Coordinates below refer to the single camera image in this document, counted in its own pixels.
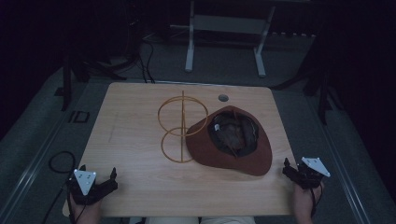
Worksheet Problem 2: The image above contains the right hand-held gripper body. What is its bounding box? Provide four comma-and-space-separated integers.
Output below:
295, 156, 332, 190

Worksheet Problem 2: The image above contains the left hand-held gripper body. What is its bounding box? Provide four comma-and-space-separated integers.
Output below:
66, 168, 110, 206

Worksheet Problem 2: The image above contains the brown felt hat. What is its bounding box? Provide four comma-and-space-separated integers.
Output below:
185, 105, 274, 177

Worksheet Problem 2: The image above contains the gold wire hat stand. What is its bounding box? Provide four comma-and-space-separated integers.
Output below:
157, 90, 209, 164

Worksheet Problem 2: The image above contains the person's right hand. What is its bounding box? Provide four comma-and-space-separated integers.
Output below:
293, 180, 325, 224

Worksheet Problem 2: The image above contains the person's left hand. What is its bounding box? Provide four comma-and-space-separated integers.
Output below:
68, 194, 105, 224

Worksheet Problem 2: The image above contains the black tripod stand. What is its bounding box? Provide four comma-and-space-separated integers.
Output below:
54, 52, 142, 112
269, 59, 346, 126

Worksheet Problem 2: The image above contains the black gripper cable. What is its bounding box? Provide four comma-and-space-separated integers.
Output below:
309, 184, 323, 218

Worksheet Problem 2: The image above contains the black floor cable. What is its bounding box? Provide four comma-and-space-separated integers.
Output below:
40, 150, 78, 224

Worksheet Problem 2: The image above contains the black rectangular floor frame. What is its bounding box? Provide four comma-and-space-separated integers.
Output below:
67, 109, 91, 124

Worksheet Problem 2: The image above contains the black cable bundle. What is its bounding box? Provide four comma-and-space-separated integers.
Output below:
135, 31, 157, 84

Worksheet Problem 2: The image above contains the white metal desk frame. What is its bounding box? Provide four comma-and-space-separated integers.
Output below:
169, 0, 277, 78

